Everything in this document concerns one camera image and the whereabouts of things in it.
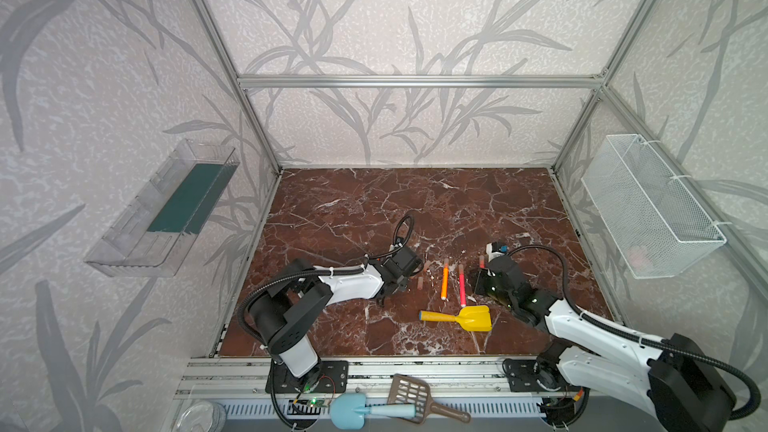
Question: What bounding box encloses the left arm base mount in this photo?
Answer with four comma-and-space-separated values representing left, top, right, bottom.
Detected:
266, 360, 350, 394

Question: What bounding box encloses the white wire mesh basket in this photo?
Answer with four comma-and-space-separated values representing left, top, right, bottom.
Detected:
582, 134, 727, 280

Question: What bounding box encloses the clear plastic wall tray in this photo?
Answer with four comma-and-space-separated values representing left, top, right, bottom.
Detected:
84, 139, 240, 278

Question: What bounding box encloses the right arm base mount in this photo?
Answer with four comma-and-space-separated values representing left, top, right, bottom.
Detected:
501, 358, 570, 393

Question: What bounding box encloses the clear round lid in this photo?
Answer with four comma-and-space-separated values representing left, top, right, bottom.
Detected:
172, 400, 227, 432

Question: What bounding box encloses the brown slotted scoop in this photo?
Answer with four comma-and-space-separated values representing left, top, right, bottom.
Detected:
387, 374, 472, 424

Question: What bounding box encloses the light blue toy shovel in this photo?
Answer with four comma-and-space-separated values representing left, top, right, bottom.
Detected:
329, 393, 416, 430

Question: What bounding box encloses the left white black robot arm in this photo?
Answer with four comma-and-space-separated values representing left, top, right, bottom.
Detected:
234, 214, 424, 379

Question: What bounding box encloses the orange pen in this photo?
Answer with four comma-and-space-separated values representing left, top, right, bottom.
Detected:
440, 258, 450, 301

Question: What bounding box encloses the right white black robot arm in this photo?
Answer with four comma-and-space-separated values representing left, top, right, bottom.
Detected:
473, 242, 762, 431

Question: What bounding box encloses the yellow toy shovel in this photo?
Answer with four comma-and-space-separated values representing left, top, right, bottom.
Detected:
419, 305, 492, 332

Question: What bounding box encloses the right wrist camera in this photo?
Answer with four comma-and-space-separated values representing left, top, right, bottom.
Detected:
485, 241, 509, 262

